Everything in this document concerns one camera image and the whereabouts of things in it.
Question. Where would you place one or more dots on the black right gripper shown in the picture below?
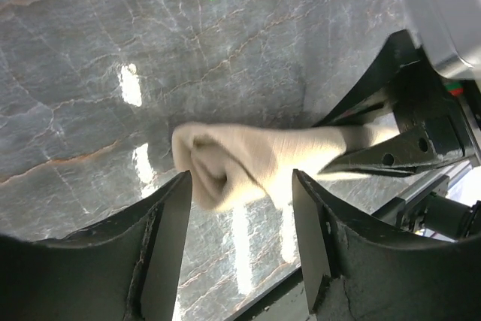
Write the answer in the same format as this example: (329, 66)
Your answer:
(434, 132)

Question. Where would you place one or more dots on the beige cloth napkin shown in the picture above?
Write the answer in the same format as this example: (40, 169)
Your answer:
(233, 164)

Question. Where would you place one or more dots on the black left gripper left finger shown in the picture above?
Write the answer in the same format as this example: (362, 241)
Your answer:
(125, 267)

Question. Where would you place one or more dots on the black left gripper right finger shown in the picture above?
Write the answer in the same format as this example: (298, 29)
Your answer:
(357, 267)

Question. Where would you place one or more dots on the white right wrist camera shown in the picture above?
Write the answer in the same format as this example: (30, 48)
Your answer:
(449, 32)

